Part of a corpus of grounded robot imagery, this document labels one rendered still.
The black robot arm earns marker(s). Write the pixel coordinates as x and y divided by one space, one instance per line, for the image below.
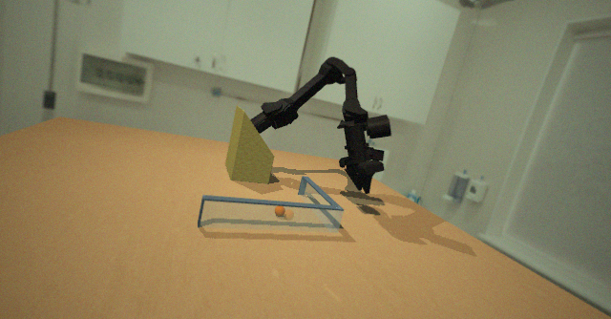
284 111

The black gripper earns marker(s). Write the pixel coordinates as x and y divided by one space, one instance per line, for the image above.
359 169

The low clear l-shaped wall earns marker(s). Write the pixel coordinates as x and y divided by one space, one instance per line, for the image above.
236 215

